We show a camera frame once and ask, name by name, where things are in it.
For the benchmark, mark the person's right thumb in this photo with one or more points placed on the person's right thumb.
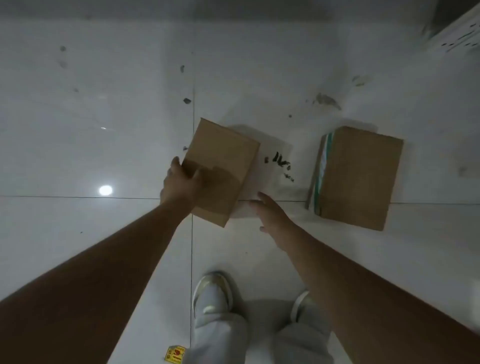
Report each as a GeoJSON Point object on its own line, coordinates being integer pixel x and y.
{"type": "Point", "coordinates": [264, 228]}

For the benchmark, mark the light grey trousers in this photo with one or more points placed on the light grey trousers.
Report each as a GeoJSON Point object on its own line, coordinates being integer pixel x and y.
{"type": "Point", "coordinates": [225, 341]}

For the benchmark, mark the person's left thumb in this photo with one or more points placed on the person's left thumb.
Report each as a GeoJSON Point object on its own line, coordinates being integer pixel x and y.
{"type": "Point", "coordinates": [196, 177]}

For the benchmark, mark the plain brown cardboard box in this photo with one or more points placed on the plain brown cardboard box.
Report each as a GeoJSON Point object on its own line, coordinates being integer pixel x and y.
{"type": "Point", "coordinates": [225, 168]}

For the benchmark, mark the person's left forearm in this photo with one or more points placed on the person's left forearm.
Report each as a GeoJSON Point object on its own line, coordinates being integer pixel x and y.
{"type": "Point", "coordinates": [97, 285]}

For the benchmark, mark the person's right white shoe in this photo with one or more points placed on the person's right white shoe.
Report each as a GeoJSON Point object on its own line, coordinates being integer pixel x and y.
{"type": "Point", "coordinates": [301, 305]}

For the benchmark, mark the person's left hand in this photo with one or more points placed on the person's left hand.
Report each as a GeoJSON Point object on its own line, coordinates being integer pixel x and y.
{"type": "Point", "coordinates": [178, 187]}

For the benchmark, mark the cardboard box with green tape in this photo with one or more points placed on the cardboard box with green tape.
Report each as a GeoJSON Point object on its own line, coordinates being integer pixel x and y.
{"type": "Point", "coordinates": [360, 176]}

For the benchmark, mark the white mailer bag, black print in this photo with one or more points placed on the white mailer bag, black print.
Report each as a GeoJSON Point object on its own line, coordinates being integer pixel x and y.
{"type": "Point", "coordinates": [270, 176]}

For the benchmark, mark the person's right hand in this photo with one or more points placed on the person's right hand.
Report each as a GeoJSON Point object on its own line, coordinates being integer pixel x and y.
{"type": "Point", "coordinates": [275, 223]}

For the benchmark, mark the white slotted panel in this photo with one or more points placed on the white slotted panel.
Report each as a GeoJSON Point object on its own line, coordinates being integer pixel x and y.
{"type": "Point", "coordinates": [459, 32]}

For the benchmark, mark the person's white shoe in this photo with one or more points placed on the person's white shoe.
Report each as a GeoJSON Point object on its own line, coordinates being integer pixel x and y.
{"type": "Point", "coordinates": [212, 294]}
{"type": "Point", "coordinates": [301, 305]}

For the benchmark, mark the person's left white shoe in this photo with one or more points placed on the person's left white shoe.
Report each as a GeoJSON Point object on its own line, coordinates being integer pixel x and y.
{"type": "Point", "coordinates": [212, 294]}

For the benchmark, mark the person's right forearm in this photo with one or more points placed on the person's right forearm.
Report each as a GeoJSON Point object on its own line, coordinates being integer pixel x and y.
{"type": "Point", "coordinates": [375, 300]}

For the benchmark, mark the yellow and red sticker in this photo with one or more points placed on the yellow and red sticker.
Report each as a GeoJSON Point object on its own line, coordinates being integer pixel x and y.
{"type": "Point", "coordinates": [175, 354]}

